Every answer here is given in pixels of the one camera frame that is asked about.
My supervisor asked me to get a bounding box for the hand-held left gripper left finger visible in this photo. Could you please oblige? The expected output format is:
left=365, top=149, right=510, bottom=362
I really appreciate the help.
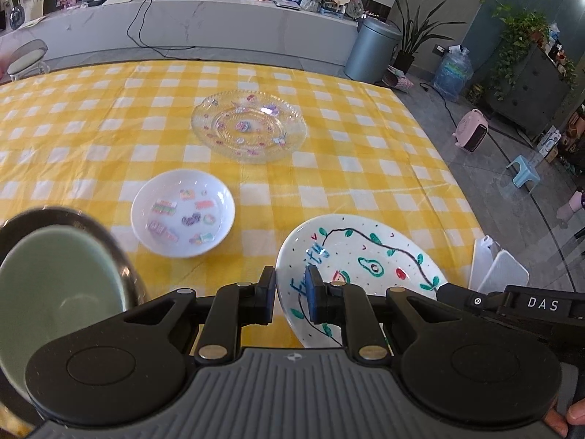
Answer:
left=123, top=265, right=277, bottom=362

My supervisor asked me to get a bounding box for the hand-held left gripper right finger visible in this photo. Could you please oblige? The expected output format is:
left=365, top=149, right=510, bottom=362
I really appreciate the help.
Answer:
left=305, top=266, right=462, bottom=362

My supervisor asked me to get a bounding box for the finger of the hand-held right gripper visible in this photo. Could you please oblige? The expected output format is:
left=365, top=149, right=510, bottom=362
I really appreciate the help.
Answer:
left=436, top=282, right=508, bottom=315

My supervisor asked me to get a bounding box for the white fruit-painted plate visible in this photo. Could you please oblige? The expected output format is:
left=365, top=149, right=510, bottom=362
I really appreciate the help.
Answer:
left=275, top=214, right=451, bottom=350

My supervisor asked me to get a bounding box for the small white sticker plate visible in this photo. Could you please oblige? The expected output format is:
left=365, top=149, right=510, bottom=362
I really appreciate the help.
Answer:
left=131, top=169, right=236, bottom=258

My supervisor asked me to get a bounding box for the orange steel bowl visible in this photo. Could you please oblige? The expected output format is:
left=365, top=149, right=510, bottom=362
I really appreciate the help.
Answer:
left=0, top=208, right=148, bottom=426

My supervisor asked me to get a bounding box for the clear glass plate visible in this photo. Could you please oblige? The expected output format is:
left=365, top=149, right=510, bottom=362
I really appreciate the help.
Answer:
left=190, top=90, right=308, bottom=164

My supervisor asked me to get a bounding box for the green ceramic bowl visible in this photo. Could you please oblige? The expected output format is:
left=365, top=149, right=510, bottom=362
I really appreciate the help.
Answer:
left=0, top=226, right=127, bottom=389

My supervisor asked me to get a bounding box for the person's right hand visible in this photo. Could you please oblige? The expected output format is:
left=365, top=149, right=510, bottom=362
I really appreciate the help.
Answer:
left=541, top=398, right=585, bottom=439

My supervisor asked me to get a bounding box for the white phone stand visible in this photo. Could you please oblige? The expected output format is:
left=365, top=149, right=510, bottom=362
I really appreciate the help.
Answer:
left=468, top=235, right=531, bottom=293

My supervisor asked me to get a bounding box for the blue plastic stool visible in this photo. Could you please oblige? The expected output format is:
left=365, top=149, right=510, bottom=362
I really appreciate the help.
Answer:
left=506, top=155, right=542, bottom=188

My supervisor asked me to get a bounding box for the pink space heater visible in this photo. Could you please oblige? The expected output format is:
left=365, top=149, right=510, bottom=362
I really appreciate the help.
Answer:
left=452, top=109, right=490, bottom=153

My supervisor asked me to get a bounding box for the grey dresser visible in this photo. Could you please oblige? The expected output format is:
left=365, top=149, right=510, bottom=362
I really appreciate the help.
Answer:
left=484, top=46, right=572, bottom=133

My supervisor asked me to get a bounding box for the blue water jug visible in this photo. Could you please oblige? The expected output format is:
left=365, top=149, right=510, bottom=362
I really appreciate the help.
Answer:
left=432, top=46, right=473, bottom=101

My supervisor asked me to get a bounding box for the patterned gift bag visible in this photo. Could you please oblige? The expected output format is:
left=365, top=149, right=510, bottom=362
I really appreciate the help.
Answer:
left=386, top=66, right=414, bottom=92

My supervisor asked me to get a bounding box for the yellow checked tablecloth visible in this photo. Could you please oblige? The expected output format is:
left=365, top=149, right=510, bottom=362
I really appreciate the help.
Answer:
left=0, top=59, right=487, bottom=362

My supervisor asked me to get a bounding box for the grey-blue trash can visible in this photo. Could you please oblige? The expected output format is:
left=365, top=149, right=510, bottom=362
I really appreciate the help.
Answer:
left=344, top=17, right=403, bottom=83

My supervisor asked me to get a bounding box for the trailing ivy plant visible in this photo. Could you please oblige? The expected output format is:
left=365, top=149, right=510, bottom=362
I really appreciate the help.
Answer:
left=491, top=4, right=551, bottom=101

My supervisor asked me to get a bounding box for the tall leafy potted plant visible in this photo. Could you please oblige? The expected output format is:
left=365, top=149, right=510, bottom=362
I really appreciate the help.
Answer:
left=388, top=0, right=453, bottom=74

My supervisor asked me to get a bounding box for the white marble media console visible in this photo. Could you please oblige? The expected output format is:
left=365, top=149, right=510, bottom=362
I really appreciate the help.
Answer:
left=0, top=0, right=359, bottom=62

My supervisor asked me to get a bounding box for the grey round stool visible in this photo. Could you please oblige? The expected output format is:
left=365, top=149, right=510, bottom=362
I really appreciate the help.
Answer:
left=7, top=39, right=49, bottom=82

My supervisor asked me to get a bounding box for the black floor cable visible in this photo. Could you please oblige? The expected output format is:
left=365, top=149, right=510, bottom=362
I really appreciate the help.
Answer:
left=418, top=82, right=458, bottom=124

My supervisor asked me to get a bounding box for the black power cable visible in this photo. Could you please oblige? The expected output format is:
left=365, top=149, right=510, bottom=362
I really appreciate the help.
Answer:
left=127, top=0, right=195, bottom=49

